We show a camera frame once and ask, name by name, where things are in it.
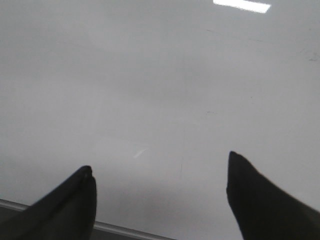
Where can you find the white whiteboard with grey frame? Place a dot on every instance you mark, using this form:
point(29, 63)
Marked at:
point(153, 95)

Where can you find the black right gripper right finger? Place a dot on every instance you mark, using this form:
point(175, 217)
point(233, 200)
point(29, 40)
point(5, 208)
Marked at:
point(262, 210)

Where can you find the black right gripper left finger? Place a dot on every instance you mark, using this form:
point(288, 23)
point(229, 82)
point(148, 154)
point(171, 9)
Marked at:
point(66, 213)

